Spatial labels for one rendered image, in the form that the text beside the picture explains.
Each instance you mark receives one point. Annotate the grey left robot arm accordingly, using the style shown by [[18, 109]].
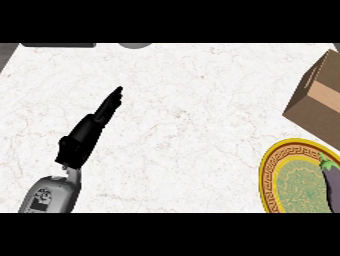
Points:
[[48, 196]]

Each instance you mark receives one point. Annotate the yellow patterned plate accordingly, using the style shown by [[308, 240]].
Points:
[[296, 183]]

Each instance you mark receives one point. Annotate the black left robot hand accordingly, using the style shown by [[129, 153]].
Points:
[[86, 133]]

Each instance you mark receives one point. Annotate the grey round object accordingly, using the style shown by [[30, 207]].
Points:
[[135, 45]]

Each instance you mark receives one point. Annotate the dark grey flat appliance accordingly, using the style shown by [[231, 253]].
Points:
[[58, 44]]

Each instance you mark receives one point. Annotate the brown cardboard box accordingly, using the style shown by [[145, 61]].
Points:
[[328, 100]]

